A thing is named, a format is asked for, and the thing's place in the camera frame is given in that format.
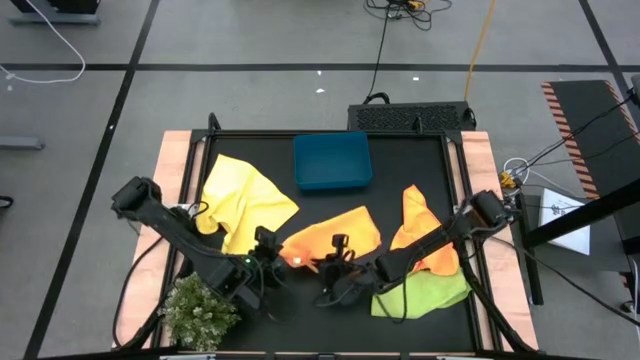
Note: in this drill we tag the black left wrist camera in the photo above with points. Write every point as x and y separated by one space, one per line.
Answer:
267 237

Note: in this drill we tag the black stand post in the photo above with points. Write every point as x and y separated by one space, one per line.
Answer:
531 260

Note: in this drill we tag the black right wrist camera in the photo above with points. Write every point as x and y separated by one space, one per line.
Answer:
340 242

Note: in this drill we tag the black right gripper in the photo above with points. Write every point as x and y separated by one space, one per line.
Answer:
342 280

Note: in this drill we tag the light wooden side board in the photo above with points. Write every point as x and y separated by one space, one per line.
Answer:
172 150
477 155

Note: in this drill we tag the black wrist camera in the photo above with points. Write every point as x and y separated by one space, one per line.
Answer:
267 237
340 242

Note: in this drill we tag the blue plastic bin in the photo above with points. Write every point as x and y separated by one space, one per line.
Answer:
332 160

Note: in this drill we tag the green microfiber towel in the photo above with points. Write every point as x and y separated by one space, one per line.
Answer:
425 295

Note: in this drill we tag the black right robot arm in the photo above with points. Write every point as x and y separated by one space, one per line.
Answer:
430 240

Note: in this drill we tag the yellow microfiber towel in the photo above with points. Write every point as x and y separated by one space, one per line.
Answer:
240 195

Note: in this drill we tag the black perforated computer case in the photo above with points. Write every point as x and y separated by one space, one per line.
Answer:
400 117

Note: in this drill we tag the orange microfiber towel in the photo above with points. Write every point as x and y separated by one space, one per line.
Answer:
417 215
340 232

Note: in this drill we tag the grey floor bar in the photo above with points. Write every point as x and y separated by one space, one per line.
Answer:
20 143

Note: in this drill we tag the white paper sheet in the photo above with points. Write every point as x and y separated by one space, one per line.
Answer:
570 235

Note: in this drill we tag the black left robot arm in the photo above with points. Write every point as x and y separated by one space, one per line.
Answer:
165 220

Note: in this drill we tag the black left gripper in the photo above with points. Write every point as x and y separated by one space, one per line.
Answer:
261 270

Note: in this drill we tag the black mat with orange stripes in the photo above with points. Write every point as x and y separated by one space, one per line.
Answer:
585 110

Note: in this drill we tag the black metal table frame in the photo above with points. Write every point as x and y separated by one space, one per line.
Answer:
250 133

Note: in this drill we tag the grey desk foot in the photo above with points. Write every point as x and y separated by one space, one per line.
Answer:
50 20

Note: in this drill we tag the small green artificial plant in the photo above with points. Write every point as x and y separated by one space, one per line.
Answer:
200 315

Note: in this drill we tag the black diagonal beam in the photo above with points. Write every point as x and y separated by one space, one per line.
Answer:
590 212

